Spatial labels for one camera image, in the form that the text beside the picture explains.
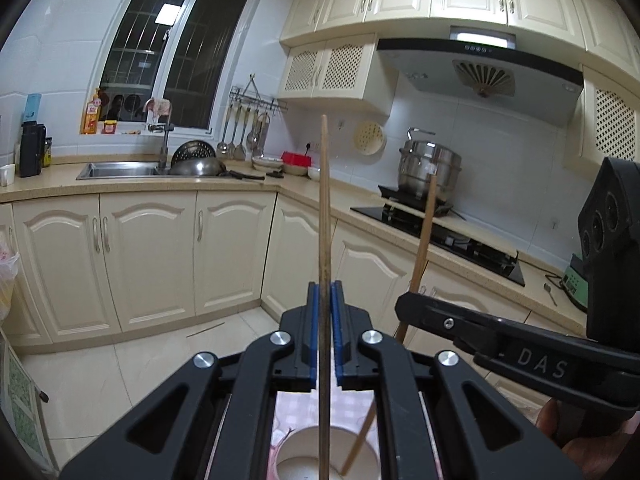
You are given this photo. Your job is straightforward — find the wooden chopstick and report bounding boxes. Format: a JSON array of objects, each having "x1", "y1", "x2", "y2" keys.
[
  {"x1": 318, "y1": 115, "x2": 331, "y2": 480},
  {"x1": 339, "y1": 173, "x2": 438, "y2": 477}
]

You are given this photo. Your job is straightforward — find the pink utensil cup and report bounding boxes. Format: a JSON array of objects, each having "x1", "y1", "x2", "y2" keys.
[{"x1": 274, "y1": 424, "x2": 382, "y2": 480}]

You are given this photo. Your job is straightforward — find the green kitchen scale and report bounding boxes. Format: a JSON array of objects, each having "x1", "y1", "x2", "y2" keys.
[{"x1": 560, "y1": 254, "x2": 588, "y2": 313}]

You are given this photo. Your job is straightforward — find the kitchen window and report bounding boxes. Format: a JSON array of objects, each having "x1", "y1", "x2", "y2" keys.
[{"x1": 98, "y1": 0, "x2": 250, "y2": 130}]

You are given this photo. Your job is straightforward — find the right hand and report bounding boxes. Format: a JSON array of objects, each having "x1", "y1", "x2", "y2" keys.
[{"x1": 535, "y1": 399, "x2": 639, "y2": 479}]

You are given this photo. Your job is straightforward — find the pink checkered tablecloth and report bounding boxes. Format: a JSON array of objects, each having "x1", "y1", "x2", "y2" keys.
[{"x1": 269, "y1": 389, "x2": 381, "y2": 480}]

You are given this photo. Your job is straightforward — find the black gas stove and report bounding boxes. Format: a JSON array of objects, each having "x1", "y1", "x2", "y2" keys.
[{"x1": 352, "y1": 185, "x2": 525, "y2": 287}]

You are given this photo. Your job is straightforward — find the red container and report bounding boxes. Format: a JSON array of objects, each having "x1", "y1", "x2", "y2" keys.
[{"x1": 281, "y1": 151, "x2": 312, "y2": 168}]

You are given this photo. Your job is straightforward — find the steel stock pot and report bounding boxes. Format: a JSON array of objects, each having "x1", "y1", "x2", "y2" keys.
[{"x1": 398, "y1": 127, "x2": 462, "y2": 202}]

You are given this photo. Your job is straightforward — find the round bamboo trivet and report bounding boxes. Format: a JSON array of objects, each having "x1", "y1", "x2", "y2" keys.
[{"x1": 352, "y1": 120, "x2": 386, "y2": 156}]

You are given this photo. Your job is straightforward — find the steel wok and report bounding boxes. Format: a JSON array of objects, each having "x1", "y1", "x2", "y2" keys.
[{"x1": 168, "y1": 140, "x2": 227, "y2": 177}]

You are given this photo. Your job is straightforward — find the hanging utensil rack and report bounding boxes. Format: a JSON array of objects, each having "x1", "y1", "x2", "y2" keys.
[{"x1": 215, "y1": 74, "x2": 288, "y2": 162}]

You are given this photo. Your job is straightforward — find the faucet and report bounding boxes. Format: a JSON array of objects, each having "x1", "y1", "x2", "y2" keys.
[{"x1": 148, "y1": 122, "x2": 175, "y2": 172}]

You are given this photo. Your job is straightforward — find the steel sink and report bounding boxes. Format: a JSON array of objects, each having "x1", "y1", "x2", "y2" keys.
[{"x1": 77, "y1": 162, "x2": 163, "y2": 181}]

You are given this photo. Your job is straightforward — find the orange bottle on sill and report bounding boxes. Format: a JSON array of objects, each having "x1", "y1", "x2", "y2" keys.
[{"x1": 80, "y1": 88, "x2": 102, "y2": 134}]

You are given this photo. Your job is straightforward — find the range hood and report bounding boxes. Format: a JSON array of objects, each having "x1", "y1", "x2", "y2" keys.
[{"x1": 378, "y1": 38, "x2": 584, "y2": 127}]

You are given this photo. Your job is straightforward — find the white plastic bag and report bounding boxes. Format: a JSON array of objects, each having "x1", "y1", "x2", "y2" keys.
[{"x1": 0, "y1": 233, "x2": 20, "y2": 322}]

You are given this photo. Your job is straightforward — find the black kettle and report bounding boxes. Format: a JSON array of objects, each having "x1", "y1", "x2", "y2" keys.
[{"x1": 18, "y1": 122, "x2": 47, "y2": 178}]

